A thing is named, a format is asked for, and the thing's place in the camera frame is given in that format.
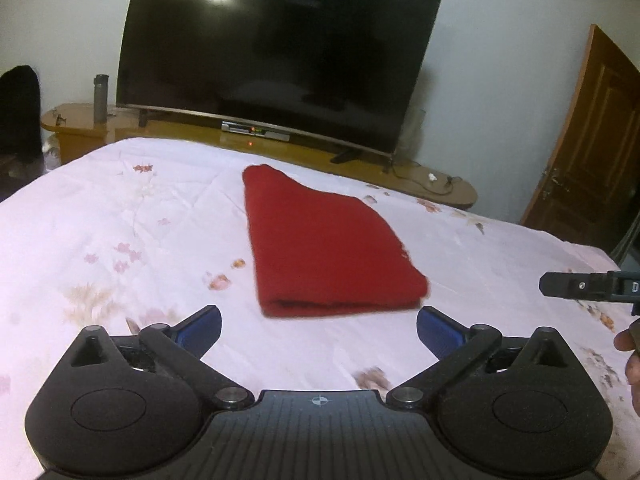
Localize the brown wooden door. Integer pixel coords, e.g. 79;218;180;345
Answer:
521;24;639;261

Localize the silver set-top box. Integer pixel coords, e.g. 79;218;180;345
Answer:
221;120;290;142

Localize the person's right hand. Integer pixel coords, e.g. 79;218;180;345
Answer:
614;330;640;415

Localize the wooden tv cabinet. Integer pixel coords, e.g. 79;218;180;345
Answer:
40;103;477;210

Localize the white floral bed sheet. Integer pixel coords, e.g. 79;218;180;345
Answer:
1;139;639;479

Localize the large black television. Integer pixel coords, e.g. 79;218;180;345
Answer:
116;0;440;156

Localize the red knitted sweater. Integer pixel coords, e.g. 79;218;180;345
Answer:
242;165;428;318

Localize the dark thermos bottle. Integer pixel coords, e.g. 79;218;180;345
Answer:
93;74;108;125

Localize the black cable on cabinet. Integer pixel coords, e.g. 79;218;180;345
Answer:
382;156;464;196

